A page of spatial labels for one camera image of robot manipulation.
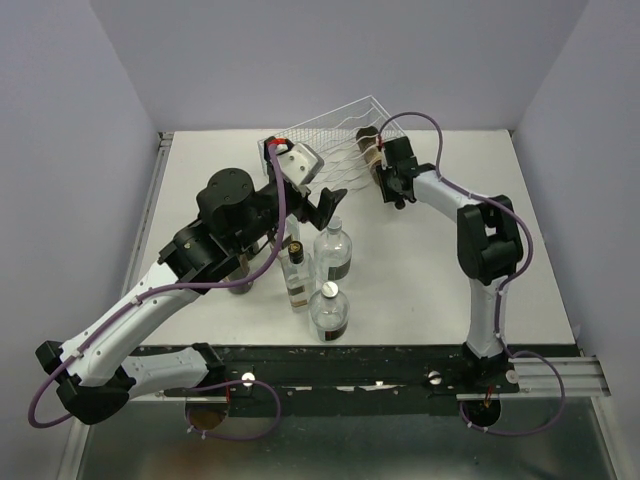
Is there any green wine bottle brown label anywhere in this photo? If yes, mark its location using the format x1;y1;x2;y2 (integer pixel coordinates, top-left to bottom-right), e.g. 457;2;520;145
356;125;382;185

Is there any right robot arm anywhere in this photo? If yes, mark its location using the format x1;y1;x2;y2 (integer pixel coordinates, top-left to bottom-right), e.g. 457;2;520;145
375;137;524;392

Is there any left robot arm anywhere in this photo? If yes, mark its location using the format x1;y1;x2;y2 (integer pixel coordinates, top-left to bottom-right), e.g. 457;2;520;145
28;137;347;429

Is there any clear round bottle back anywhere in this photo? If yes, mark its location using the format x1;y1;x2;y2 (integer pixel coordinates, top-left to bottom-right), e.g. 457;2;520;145
314;216;353;283

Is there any small bottle brown label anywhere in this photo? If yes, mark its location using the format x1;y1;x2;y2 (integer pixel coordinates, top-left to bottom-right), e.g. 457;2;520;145
269;226;294;262

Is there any clear bottle black cap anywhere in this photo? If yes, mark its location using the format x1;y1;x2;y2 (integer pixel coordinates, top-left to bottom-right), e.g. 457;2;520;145
282;240;316;312

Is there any clear bottle silver cap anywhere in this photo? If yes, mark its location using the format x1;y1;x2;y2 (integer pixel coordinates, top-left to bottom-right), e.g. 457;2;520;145
308;281;350;343

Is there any dark wine bottle left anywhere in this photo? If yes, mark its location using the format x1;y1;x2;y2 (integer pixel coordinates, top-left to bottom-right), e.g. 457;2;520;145
226;250;255;295

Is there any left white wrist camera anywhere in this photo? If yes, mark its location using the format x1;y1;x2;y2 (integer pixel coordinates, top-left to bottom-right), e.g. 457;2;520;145
276;143;325;195

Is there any white wire wine rack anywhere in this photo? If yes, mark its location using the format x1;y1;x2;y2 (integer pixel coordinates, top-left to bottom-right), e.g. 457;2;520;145
273;96;406;195

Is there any black mounting rail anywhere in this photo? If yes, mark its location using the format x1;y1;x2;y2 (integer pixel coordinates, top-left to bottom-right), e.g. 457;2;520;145
151;344;579;426

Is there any aluminium extrusion rail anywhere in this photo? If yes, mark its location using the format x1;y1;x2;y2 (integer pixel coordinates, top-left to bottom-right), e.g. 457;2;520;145
512;357;611;398

